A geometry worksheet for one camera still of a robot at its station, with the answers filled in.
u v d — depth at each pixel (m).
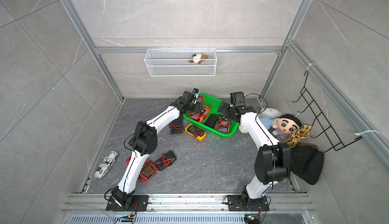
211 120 1.01
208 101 1.10
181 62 1.01
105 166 0.82
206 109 1.07
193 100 0.86
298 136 0.75
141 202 0.73
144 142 0.62
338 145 0.57
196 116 0.98
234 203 0.73
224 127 0.98
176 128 0.98
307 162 0.66
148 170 0.80
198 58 0.87
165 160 0.84
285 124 0.81
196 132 0.95
